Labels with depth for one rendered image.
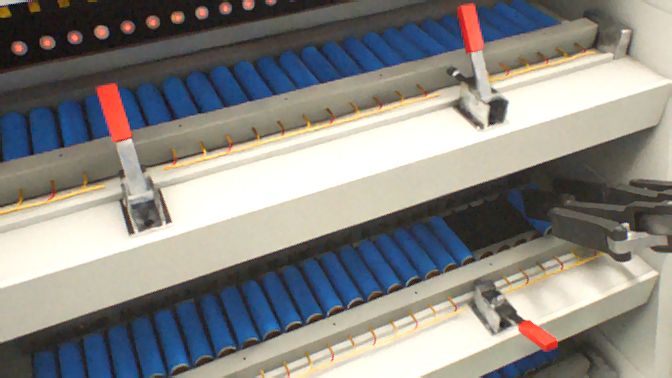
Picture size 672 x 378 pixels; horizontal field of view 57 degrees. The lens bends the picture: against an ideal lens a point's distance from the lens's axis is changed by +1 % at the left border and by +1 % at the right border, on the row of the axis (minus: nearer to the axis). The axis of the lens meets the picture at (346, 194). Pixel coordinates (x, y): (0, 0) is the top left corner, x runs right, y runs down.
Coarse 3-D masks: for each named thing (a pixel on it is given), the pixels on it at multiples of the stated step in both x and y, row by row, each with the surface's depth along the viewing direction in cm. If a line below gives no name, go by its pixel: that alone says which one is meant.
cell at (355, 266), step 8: (344, 248) 62; (352, 248) 62; (344, 256) 61; (352, 256) 61; (344, 264) 61; (352, 264) 60; (360, 264) 60; (352, 272) 60; (360, 272) 59; (368, 272) 59; (360, 280) 59; (368, 280) 58; (360, 288) 59; (368, 288) 58; (376, 288) 58; (368, 296) 58
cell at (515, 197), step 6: (510, 192) 68; (516, 192) 68; (510, 198) 68; (516, 198) 67; (522, 198) 67; (516, 204) 67; (522, 204) 67; (522, 210) 66; (534, 222) 65; (540, 222) 65; (546, 222) 64; (540, 228) 64; (546, 228) 64
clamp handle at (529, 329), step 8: (504, 296) 55; (496, 304) 55; (504, 312) 55; (512, 312) 54; (512, 320) 53; (520, 320) 53; (528, 320) 53; (520, 328) 52; (528, 328) 52; (536, 328) 52; (528, 336) 52; (536, 336) 51; (544, 336) 50; (552, 336) 50; (536, 344) 51; (544, 344) 50; (552, 344) 50
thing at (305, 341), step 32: (512, 256) 60; (544, 256) 61; (576, 256) 62; (416, 288) 57; (448, 288) 57; (320, 320) 55; (352, 320) 54; (384, 320) 56; (416, 320) 56; (256, 352) 52; (288, 352) 52
